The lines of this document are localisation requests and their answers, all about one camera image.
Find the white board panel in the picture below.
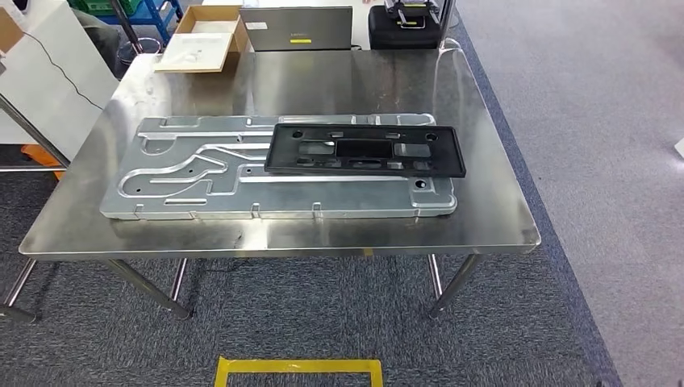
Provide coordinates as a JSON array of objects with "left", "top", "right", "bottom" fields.
[{"left": 0, "top": 0, "right": 120, "bottom": 161}]

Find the cardboard box with lid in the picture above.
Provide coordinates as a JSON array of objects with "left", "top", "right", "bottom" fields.
[{"left": 155, "top": 5, "right": 252, "bottom": 74}]

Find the person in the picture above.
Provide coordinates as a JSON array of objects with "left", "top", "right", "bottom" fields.
[{"left": 72, "top": 7, "right": 123, "bottom": 78}]

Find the blue metal cart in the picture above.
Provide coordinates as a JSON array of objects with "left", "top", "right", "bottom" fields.
[{"left": 96, "top": 0, "right": 185, "bottom": 47}]

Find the orange plastic object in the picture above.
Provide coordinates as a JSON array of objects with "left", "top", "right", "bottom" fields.
[{"left": 21, "top": 144, "right": 68, "bottom": 181}]

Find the grey stamped metal plate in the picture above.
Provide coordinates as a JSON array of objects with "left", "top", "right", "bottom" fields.
[{"left": 99, "top": 112, "right": 458, "bottom": 221}]

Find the open brown cardboard box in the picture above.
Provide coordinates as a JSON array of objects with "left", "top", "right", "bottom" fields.
[{"left": 0, "top": 7, "right": 25, "bottom": 55}]

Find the chrome pole stand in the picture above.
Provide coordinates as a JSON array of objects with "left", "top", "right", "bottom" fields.
[{"left": 109, "top": 0, "right": 162, "bottom": 68}]

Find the grey remote controller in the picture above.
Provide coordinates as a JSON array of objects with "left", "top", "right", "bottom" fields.
[{"left": 384, "top": 0, "right": 442, "bottom": 29}]

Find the green plastic crate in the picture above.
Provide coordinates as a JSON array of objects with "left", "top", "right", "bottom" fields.
[{"left": 69, "top": 0, "right": 141, "bottom": 16}]

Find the steel workbench table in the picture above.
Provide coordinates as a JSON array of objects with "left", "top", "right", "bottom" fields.
[
  {"left": 0, "top": 93, "right": 72, "bottom": 173},
  {"left": 0, "top": 47, "right": 542, "bottom": 325}
]

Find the thin black cable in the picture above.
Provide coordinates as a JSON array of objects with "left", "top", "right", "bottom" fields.
[{"left": 21, "top": 29, "right": 104, "bottom": 112}]

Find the grey laptop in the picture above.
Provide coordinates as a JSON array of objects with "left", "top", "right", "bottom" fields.
[{"left": 239, "top": 6, "right": 355, "bottom": 53}]

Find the black plastic plate frame part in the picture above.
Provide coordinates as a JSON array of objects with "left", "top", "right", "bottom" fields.
[{"left": 264, "top": 123, "right": 467, "bottom": 179}]

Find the black zip carry case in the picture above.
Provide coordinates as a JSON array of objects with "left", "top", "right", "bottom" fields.
[{"left": 368, "top": 5, "right": 444, "bottom": 51}]

